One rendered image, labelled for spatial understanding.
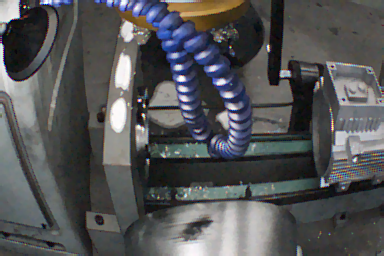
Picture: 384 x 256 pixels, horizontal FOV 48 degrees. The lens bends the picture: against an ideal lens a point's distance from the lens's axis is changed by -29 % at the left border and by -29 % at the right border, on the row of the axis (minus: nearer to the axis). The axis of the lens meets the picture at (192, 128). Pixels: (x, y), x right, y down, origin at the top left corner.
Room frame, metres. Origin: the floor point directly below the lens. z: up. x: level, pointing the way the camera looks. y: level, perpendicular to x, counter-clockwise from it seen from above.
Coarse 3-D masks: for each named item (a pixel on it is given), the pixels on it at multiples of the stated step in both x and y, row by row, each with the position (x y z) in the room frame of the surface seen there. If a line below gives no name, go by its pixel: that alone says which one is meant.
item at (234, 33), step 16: (256, 16) 0.77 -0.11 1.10; (208, 32) 0.76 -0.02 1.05; (240, 32) 0.77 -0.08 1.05; (256, 32) 0.77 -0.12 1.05; (144, 48) 0.75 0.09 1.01; (160, 48) 0.76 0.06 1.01; (224, 48) 0.76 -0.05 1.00; (240, 48) 0.77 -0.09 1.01; (256, 48) 0.77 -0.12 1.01; (160, 64) 0.76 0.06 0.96; (240, 64) 0.76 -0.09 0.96
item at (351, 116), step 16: (336, 64) 0.61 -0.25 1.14; (336, 80) 0.60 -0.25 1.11; (368, 80) 0.60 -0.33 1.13; (336, 96) 0.54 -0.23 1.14; (352, 96) 0.55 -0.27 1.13; (368, 96) 0.57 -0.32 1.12; (336, 112) 0.52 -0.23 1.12; (352, 112) 0.52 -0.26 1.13; (368, 112) 0.52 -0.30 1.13; (336, 128) 0.51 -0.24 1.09; (352, 128) 0.52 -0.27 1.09; (368, 128) 0.52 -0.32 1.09
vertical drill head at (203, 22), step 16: (160, 0) 0.49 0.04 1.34; (176, 0) 0.49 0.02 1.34; (192, 0) 0.49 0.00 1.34; (208, 0) 0.50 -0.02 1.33; (224, 0) 0.50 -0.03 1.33; (240, 0) 0.50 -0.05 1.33; (128, 16) 0.49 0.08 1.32; (144, 16) 0.47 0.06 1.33; (192, 16) 0.46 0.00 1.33; (208, 16) 0.47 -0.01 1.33; (224, 16) 0.48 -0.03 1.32; (240, 16) 0.50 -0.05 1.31; (144, 32) 0.50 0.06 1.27; (224, 32) 0.51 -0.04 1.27
